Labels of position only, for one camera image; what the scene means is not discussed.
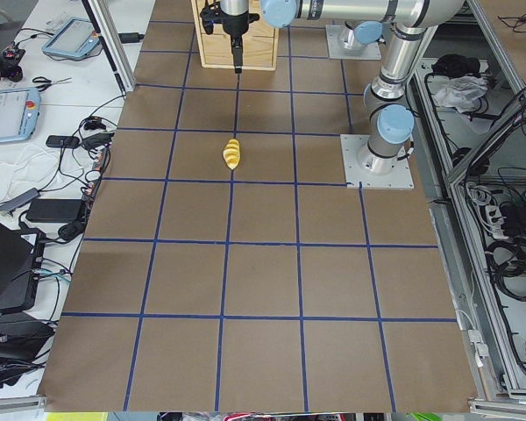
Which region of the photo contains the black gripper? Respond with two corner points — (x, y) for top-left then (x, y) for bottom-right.
(220, 0), (249, 73)

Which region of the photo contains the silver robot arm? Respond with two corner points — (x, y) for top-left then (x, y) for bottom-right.
(199, 0), (462, 175)

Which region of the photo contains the light wooden drawer cabinet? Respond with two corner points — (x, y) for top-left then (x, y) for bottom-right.
(191, 1), (279, 73)

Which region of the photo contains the blue teach pendant upper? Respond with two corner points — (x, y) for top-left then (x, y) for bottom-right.
(41, 18), (100, 61)

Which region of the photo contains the blue teach pendant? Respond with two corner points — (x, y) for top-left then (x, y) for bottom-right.
(0, 87), (41, 144)
(41, 18), (100, 61)

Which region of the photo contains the toy bread roll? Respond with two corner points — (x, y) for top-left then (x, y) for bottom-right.
(223, 139), (241, 170)

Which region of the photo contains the crumpled white cloth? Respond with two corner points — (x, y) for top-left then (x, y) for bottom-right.
(433, 75), (490, 134)

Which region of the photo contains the blue teach pendant lower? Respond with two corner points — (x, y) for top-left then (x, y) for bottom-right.
(0, 87), (41, 144)

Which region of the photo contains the black power adapter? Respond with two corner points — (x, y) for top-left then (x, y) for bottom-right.
(25, 198), (83, 223)

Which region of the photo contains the white power strip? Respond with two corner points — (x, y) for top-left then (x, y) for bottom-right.
(484, 204), (508, 239)

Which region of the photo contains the black laptop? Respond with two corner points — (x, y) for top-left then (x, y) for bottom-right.
(0, 223), (45, 314)

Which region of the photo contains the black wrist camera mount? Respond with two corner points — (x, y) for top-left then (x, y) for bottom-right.
(200, 1), (259, 28)

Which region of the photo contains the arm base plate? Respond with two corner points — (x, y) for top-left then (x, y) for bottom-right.
(326, 21), (383, 61)
(340, 134), (414, 190)

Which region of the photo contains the aluminium frame post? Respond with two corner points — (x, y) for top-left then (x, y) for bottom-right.
(82, 0), (136, 96)

